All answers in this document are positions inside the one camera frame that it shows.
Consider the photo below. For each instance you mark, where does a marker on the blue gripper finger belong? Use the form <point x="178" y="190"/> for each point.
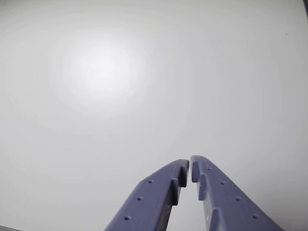
<point x="149" y="199"/>
<point x="226" y="204"/>

